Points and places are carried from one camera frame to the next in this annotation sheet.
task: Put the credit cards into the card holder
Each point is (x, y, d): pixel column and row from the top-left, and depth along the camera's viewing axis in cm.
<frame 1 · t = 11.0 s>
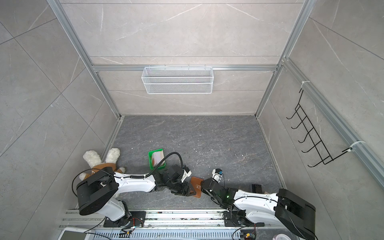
left hand: (193, 191, 79), fingers open
right hand: (200, 183, 85), fingers open
green plastic card tray: (150, 156, 95), point 3 cm above the table
stack of credit cards: (157, 156, 94), point 4 cm above the table
white brown plush toy: (93, 161, 86), point 10 cm above the table

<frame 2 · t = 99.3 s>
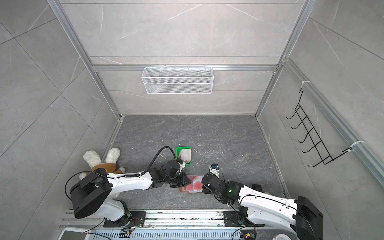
left hand: (192, 180, 81), fingers closed
right hand: (202, 183, 80), fingers closed
green plastic card tray: (178, 148, 98), point 4 cm above the table
stack of credit cards: (185, 155, 94), point 4 cm above the table
white red credit card: (196, 185, 86), on the table
the other named things where they were.

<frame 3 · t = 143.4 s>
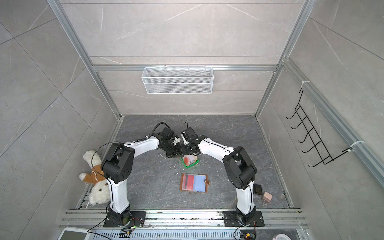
left hand: (184, 153, 93), fingers closed
right hand: (182, 149, 93), fingers closed
stack of credit cards: (189, 159, 92), point 5 cm above the table
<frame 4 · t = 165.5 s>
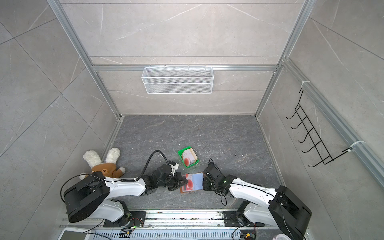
left hand: (189, 179, 81), fingers closed
right hand: (203, 183, 85), fingers closed
white red credit card 2: (189, 186, 83), point 4 cm above the table
